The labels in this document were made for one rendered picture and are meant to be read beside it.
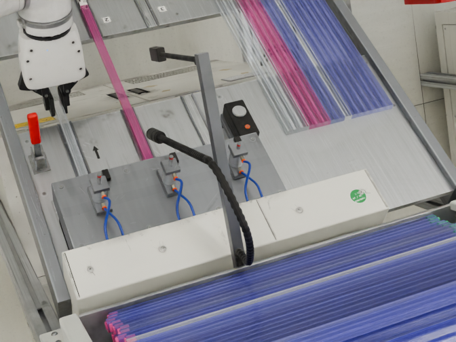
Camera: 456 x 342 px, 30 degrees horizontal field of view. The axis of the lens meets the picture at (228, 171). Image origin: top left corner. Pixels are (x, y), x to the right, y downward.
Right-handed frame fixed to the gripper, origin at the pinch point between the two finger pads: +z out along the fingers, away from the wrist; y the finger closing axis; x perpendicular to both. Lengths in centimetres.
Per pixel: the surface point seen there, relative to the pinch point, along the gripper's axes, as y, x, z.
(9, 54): -4.8, 13.6, -1.6
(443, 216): 46, -48, -3
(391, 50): 122, 72, 67
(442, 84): 131, 55, 71
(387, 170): 49, -30, 6
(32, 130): -6.3, -12.1, -5.1
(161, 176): 10.1, -25.2, -1.6
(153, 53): 14.3, -10.1, -13.4
